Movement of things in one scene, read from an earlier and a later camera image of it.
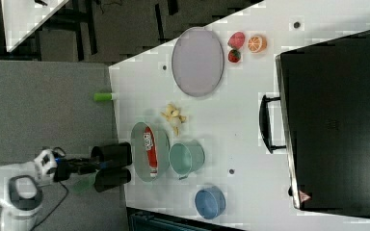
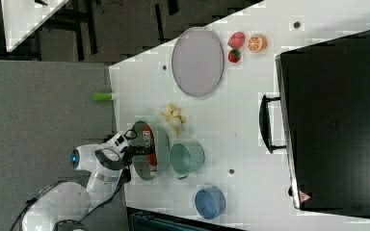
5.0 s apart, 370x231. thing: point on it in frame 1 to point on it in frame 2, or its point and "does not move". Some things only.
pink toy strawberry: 236,40 does not move
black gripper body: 65,167 to 134,150
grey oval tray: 139,153 does not move
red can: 151,150 does not move
